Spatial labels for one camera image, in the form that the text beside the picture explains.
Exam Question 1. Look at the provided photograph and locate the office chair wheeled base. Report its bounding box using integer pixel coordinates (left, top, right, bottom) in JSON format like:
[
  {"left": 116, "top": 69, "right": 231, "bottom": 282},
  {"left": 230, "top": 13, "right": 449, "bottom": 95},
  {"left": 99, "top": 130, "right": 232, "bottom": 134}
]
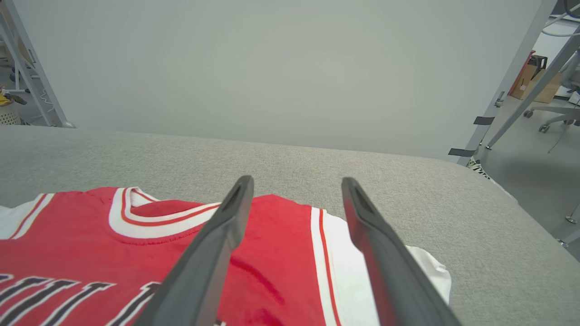
[{"left": 523, "top": 105, "right": 580, "bottom": 134}]

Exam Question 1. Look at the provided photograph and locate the grey diagonal brace leg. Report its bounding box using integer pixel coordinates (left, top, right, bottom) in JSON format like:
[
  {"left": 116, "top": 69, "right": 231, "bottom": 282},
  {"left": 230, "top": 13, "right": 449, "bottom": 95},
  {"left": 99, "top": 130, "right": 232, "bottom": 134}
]
[{"left": 486, "top": 34, "right": 580, "bottom": 150}]

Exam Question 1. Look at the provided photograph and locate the red and white jersey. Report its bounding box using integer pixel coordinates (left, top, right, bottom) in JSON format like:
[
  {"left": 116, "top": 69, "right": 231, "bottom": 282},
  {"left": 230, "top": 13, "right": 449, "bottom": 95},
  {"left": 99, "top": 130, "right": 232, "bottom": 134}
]
[{"left": 0, "top": 187, "right": 452, "bottom": 326}]

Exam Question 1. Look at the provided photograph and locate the brown cardboard box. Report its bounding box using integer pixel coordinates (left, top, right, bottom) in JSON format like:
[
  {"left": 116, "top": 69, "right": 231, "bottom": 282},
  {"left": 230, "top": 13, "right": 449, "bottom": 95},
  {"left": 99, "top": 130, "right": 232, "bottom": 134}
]
[{"left": 510, "top": 68, "right": 562, "bottom": 104}]

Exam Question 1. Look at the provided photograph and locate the black and white striped item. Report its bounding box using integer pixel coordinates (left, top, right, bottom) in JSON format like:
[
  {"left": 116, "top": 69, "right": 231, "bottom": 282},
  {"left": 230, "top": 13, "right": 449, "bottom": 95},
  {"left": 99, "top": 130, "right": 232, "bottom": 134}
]
[{"left": 467, "top": 157, "right": 492, "bottom": 181}]

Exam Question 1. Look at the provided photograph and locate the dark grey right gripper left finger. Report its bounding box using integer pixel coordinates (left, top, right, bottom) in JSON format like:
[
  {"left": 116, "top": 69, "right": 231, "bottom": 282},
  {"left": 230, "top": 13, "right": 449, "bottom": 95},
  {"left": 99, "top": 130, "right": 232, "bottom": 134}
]
[{"left": 134, "top": 175, "right": 255, "bottom": 326}]

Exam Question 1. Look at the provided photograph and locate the white backdrop panel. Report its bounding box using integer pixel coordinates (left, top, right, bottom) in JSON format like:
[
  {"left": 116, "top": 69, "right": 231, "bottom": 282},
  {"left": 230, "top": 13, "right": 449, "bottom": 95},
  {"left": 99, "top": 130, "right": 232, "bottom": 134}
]
[{"left": 14, "top": 0, "right": 544, "bottom": 162}]

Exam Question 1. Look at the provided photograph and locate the white perforated laundry basket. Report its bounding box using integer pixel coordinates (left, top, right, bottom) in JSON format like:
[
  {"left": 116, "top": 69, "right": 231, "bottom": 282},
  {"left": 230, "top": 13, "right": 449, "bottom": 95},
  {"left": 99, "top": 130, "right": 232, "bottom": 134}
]
[{"left": 0, "top": 103, "right": 22, "bottom": 126}]

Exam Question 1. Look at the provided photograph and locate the grey panel leg with foot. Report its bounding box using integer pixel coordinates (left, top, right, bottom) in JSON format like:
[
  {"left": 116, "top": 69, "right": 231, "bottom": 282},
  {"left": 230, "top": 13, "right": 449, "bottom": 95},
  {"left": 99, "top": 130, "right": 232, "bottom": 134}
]
[{"left": 0, "top": 0, "right": 77, "bottom": 129}]

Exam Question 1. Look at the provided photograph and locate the grey panel leg with tapes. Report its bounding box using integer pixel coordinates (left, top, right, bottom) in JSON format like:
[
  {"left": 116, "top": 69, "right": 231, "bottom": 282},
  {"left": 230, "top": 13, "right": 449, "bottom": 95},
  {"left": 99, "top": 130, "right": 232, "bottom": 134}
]
[{"left": 457, "top": 0, "right": 559, "bottom": 167}]

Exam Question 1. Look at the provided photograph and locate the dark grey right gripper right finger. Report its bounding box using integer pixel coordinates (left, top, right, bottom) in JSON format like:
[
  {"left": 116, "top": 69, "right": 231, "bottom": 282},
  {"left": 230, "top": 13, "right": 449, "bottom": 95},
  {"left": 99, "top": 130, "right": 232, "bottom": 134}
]
[{"left": 341, "top": 177, "right": 462, "bottom": 326}]

